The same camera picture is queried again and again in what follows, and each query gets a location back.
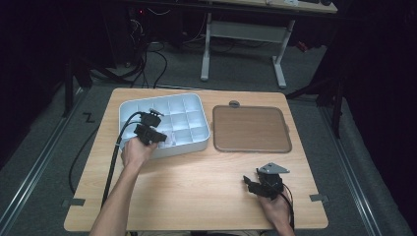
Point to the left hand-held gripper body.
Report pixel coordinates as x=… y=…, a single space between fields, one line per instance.
x=149 y=131

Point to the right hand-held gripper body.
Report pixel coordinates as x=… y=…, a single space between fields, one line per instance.
x=270 y=185

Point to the white ribbed cloth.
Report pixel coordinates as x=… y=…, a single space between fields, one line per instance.
x=169 y=141

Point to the white compartment box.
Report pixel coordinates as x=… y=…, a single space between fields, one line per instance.
x=187 y=118

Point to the person's left hand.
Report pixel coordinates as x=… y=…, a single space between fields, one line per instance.
x=137 y=154

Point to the person's right hand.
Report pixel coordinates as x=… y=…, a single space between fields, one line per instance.
x=277 y=211

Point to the brown wooden tray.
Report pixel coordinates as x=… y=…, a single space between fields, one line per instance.
x=250 y=129

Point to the grey tape piece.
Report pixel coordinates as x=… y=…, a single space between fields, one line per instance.
x=73 y=202
x=318 y=197

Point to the black floor tape mark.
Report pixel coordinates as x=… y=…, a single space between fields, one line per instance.
x=88 y=117

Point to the grey round table grommet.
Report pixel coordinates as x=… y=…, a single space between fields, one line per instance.
x=234 y=104

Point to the black metal stand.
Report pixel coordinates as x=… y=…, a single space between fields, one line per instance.
x=337 y=111
x=68 y=91

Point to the white-framed wooden desk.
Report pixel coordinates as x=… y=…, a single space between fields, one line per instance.
x=246 y=31

